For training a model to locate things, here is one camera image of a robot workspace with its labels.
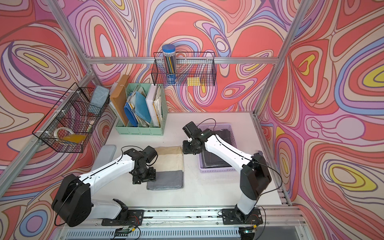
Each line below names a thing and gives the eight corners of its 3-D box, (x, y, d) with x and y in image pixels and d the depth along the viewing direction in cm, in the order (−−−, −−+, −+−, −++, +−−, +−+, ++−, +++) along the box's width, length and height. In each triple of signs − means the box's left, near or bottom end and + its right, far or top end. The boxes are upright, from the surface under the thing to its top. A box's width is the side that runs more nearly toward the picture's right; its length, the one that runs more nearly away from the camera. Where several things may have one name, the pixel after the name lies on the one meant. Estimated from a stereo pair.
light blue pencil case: (94, 170, 92) (90, 167, 89) (104, 148, 103) (101, 144, 99) (108, 170, 92) (105, 167, 89) (116, 148, 103) (114, 144, 99)
